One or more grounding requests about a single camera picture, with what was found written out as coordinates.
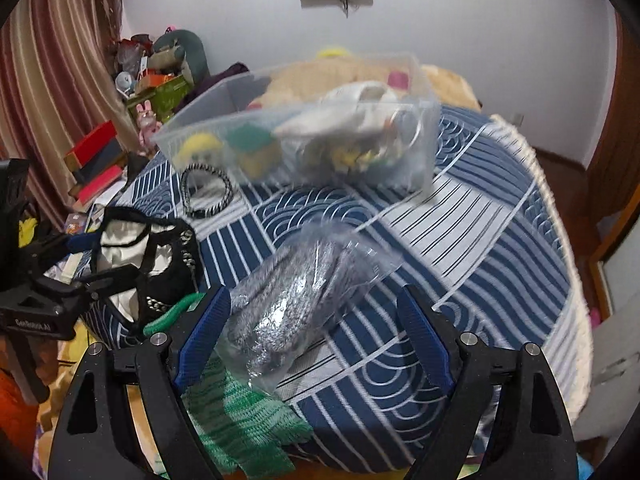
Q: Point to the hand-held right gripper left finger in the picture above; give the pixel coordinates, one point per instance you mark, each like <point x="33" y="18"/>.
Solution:
<point x="202" y="330"/>

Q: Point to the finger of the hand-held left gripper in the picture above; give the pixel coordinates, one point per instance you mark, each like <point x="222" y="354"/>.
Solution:
<point x="75" y="242"/>
<point x="107" y="280"/>

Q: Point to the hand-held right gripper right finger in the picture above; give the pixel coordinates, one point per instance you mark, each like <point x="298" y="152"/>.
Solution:
<point x="425" y="332"/>

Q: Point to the black and white cloth bag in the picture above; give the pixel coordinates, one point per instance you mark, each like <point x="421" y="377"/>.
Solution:
<point x="150" y="260"/>

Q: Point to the green knitted scarf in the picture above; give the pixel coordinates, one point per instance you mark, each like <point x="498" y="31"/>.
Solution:
<point x="240" y="415"/>

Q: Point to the grey knit item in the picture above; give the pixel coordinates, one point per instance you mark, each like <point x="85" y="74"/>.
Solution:
<point x="295" y="300"/>

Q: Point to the clear plastic storage box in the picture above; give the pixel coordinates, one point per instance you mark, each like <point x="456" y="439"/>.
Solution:
<point x="300" y="130"/>

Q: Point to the blue patterned bed cover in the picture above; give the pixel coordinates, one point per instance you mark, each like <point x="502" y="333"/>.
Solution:
<point x="425" y="270"/>

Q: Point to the stack of red boxes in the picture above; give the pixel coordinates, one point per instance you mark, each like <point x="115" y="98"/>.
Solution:
<point x="95" y="147"/>

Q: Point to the black and white braided band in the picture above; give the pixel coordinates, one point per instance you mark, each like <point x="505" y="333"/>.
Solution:
<point x="205" y="192"/>

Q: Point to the pink rabbit toy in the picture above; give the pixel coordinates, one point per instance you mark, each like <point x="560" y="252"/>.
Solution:
<point x="147" y="120"/>

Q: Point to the striped brown curtain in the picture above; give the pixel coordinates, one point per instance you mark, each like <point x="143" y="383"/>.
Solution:
<point x="55" y="85"/>

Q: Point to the green cardboard box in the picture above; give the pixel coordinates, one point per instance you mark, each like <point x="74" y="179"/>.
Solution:
<point x="162" y="92"/>

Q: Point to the green and yellow plush toy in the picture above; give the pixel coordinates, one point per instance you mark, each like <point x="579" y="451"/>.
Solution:
<point x="252" y="150"/>

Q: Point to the white cloth item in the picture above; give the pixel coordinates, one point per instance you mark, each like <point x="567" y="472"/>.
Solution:
<point x="350" y="120"/>

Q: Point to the beige plush toy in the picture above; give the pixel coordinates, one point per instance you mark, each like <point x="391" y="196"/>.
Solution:
<point x="310" y="80"/>

